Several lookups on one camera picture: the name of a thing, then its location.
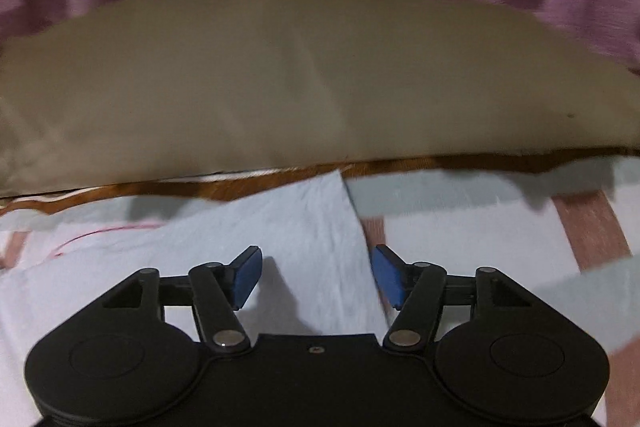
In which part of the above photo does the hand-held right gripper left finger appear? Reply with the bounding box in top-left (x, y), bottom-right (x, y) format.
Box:
top-left (100, 245), bottom-right (264, 354)

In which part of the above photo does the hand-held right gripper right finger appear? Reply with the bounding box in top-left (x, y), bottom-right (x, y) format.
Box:
top-left (372, 244), bottom-right (540, 353)

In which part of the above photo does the light blue garment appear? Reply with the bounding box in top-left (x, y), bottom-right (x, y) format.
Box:
top-left (0, 170), bottom-right (392, 388)

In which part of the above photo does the checked rug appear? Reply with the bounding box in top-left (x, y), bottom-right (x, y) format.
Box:
top-left (0, 154), bottom-right (640, 427)

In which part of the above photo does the beige bed base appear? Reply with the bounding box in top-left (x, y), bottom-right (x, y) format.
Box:
top-left (0, 0), bottom-right (640, 198)

